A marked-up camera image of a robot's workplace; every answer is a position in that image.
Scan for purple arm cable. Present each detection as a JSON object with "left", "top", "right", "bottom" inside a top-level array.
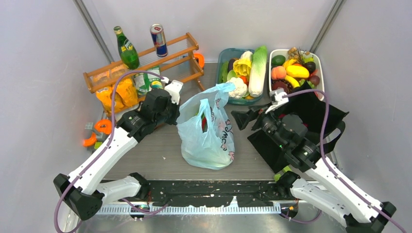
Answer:
[
  {"left": 53, "top": 70, "right": 170, "bottom": 233},
  {"left": 283, "top": 89, "right": 408, "bottom": 233}
]

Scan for teal vegetable basket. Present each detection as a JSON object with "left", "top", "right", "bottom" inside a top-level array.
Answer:
[{"left": 215, "top": 48, "right": 263, "bottom": 105}]

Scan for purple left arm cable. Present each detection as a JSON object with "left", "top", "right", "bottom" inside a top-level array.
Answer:
[{"left": 53, "top": 70, "right": 170, "bottom": 233}]

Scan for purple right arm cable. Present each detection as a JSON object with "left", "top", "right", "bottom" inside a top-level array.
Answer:
[{"left": 283, "top": 89, "right": 408, "bottom": 233}]

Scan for orange snack bag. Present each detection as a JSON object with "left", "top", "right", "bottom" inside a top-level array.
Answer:
[{"left": 95, "top": 78, "right": 138, "bottom": 114}]

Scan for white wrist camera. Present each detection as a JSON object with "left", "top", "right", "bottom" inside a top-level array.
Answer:
[
  {"left": 164, "top": 80, "right": 183, "bottom": 105},
  {"left": 265, "top": 88, "right": 289, "bottom": 114}
]

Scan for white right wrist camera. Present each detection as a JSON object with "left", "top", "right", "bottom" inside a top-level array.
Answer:
[{"left": 265, "top": 88, "right": 289, "bottom": 114}]

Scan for napa cabbage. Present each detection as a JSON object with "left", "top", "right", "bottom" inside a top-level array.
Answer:
[{"left": 248, "top": 45, "right": 268, "bottom": 98}]

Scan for peach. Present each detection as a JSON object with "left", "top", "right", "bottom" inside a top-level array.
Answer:
[{"left": 271, "top": 66, "right": 287, "bottom": 80}]

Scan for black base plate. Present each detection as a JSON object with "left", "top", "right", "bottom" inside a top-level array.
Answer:
[{"left": 127, "top": 180, "right": 299, "bottom": 207}]

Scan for red chili pepper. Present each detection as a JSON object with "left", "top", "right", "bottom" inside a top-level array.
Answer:
[{"left": 201, "top": 115, "right": 207, "bottom": 133}]

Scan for orange toy arch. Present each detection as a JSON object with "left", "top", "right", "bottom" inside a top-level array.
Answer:
[{"left": 94, "top": 119, "right": 112, "bottom": 135}]

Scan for black tote bag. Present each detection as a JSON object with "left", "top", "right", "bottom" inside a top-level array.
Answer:
[{"left": 248, "top": 84, "right": 348, "bottom": 173}]

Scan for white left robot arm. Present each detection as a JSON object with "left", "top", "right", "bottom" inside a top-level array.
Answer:
[{"left": 53, "top": 87, "right": 181, "bottom": 221}]

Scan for white cauliflower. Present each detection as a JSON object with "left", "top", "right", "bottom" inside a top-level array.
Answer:
[{"left": 227, "top": 77, "right": 248, "bottom": 99}]

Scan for white fruit basket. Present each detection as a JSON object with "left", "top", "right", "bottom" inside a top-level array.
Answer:
[{"left": 268, "top": 47, "right": 325, "bottom": 93}]

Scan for wooden shelf rack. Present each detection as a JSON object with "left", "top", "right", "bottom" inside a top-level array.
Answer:
[{"left": 83, "top": 33, "right": 205, "bottom": 94}]

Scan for yellow mango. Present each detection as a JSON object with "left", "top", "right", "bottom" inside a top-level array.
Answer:
[{"left": 286, "top": 65, "right": 310, "bottom": 79}]

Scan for yellow lettuce head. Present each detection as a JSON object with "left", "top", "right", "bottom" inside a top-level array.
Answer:
[{"left": 233, "top": 50, "right": 253, "bottom": 77}]

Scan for green grapes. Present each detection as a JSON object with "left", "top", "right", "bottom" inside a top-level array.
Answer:
[{"left": 299, "top": 79, "right": 316, "bottom": 89}]

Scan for light blue plastic bag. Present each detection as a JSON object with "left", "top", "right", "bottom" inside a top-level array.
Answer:
[{"left": 177, "top": 83, "right": 235, "bottom": 170}]

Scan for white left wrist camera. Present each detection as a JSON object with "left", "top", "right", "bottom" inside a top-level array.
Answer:
[{"left": 164, "top": 80, "right": 183, "bottom": 105}]

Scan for blue red drink can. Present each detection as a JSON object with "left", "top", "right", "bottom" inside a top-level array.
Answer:
[{"left": 150, "top": 24, "right": 168, "bottom": 57}]

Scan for green avocado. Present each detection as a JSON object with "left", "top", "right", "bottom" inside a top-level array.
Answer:
[{"left": 271, "top": 55, "right": 286, "bottom": 67}]

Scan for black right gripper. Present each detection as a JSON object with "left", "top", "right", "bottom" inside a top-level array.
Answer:
[{"left": 229, "top": 101, "right": 287, "bottom": 149}]

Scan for green white snack bag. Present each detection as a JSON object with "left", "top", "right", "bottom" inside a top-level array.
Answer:
[{"left": 133, "top": 73, "right": 163, "bottom": 97}]

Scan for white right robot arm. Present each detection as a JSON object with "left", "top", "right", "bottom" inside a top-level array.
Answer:
[{"left": 231, "top": 106, "right": 396, "bottom": 233}]

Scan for yellow banana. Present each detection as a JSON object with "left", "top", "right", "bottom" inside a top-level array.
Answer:
[{"left": 285, "top": 75, "right": 300, "bottom": 88}]

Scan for green glass bottle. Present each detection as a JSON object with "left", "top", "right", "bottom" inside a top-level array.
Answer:
[{"left": 113, "top": 26, "right": 140, "bottom": 70}]

